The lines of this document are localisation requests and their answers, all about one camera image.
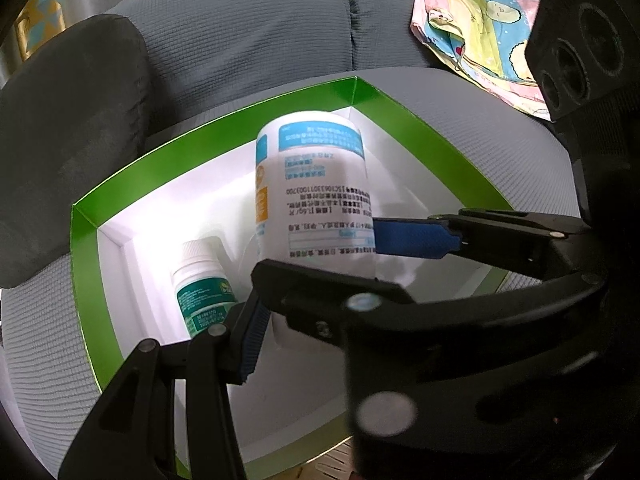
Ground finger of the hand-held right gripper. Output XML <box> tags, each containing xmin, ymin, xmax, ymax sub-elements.
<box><xmin>250</xmin><ymin>259</ymin><xmax>608</xmax><ymax>480</ymax></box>
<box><xmin>372</xmin><ymin>208</ymin><xmax>593</xmax><ymax>281</ymax></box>

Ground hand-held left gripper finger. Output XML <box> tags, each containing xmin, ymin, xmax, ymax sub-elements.
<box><xmin>57</xmin><ymin>290</ymin><xmax>273</xmax><ymax>480</ymax></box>

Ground white bottle green label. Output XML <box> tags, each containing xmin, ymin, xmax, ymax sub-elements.
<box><xmin>170</xmin><ymin>240</ymin><xmax>241</xmax><ymax>338</ymax></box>

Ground white bottle blue label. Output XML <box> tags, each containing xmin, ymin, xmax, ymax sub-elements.
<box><xmin>255</xmin><ymin>110</ymin><xmax>378</xmax><ymax>281</ymax></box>

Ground green cardboard box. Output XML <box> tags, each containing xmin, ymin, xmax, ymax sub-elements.
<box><xmin>70</xmin><ymin>76</ymin><xmax>516</xmax><ymax>480</ymax></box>

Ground colourful printed cloth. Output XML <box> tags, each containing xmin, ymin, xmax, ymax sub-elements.
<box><xmin>409</xmin><ymin>0</ymin><xmax>553</xmax><ymax>122</ymax></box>

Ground beige hair claw clip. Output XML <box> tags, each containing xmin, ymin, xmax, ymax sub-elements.
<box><xmin>295</xmin><ymin>447</ymin><xmax>353</xmax><ymax>480</ymax></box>

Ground grey sofa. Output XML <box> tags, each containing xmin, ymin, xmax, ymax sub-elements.
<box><xmin>0</xmin><ymin>0</ymin><xmax>596</xmax><ymax>461</ymax></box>

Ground black cushion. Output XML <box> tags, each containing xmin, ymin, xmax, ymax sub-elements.
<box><xmin>0</xmin><ymin>14</ymin><xmax>151</xmax><ymax>288</ymax></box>

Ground yellow patterned curtain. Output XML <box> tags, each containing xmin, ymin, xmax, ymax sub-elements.
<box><xmin>15</xmin><ymin>0</ymin><xmax>68</xmax><ymax>56</ymax></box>

